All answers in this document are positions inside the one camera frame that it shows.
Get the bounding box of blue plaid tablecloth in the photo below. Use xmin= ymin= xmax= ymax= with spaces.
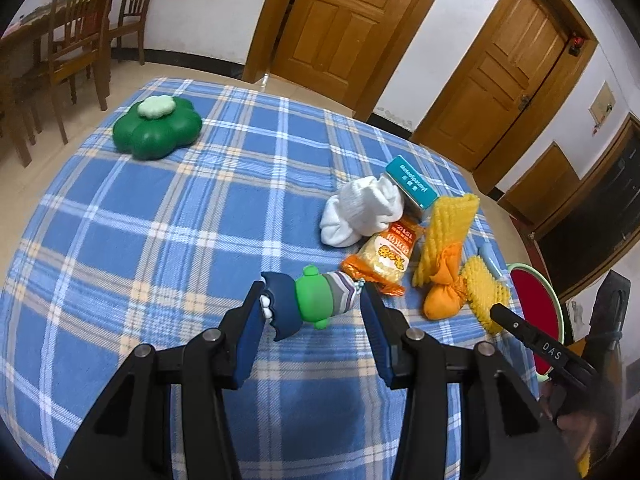
xmin=0 ymin=77 xmax=543 ymax=480

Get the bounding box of red basin green rim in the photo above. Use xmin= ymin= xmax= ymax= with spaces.
xmin=507 ymin=262 xmax=573 ymax=378

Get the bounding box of orange cloth bundle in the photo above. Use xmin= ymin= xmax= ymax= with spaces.
xmin=422 ymin=242 xmax=471 ymax=321

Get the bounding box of wooden dining table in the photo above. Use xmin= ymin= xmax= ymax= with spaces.
xmin=0 ymin=0 xmax=121 ymax=168

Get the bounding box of green clover-shaped box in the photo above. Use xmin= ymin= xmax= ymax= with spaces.
xmin=112 ymin=96 xmax=203 ymax=162

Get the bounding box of yellow foam fruit net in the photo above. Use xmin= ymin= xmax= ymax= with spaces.
xmin=460 ymin=255 xmax=511 ymax=336
xmin=412 ymin=192 xmax=481 ymax=288

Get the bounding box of green toy figure blue hat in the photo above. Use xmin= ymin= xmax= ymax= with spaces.
xmin=260 ymin=266 xmax=362 ymax=341

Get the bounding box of white sock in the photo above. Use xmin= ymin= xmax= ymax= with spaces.
xmin=320 ymin=176 xmax=406 ymax=248

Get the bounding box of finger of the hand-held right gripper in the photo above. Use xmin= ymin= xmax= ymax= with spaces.
xmin=490 ymin=304 xmax=598 ymax=378

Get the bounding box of beige wall panel box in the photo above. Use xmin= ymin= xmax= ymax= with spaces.
xmin=589 ymin=81 xmax=617 ymax=126

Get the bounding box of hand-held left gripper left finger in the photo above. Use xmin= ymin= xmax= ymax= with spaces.
xmin=55 ymin=280 xmax=266 ymax=480

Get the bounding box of orange yellow snack packet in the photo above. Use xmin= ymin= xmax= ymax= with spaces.
xmin=341 ymin=215 xmax=426 ymax=297

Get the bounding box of wooden dining chair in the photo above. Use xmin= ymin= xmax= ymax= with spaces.
xmin=110 ymin=0 xmax=166 ymax=66
xmin=37 ymin=0 xmax=128 ymax=111

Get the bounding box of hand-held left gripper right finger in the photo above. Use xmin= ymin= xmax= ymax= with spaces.
xmin=360 ymin=285 xmax=583 ymax=480

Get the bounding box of teal white medicine box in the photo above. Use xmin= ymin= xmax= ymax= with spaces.
xmin=385 ymin=156 xmax=441 ymax=221

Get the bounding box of person's right hand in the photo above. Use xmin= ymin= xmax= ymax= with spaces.
xmin=540 ymin=382 xmax=608 ymax=480

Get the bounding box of black door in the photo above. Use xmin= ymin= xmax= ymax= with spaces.
xmin=537 ymin=130 xmax=640 ymax=291

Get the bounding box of wooden door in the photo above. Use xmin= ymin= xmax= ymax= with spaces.
xmin=422 ymin=0 xmax=568 ymax=171
xmin=272 ymin=0 xmax=416 ymax=106

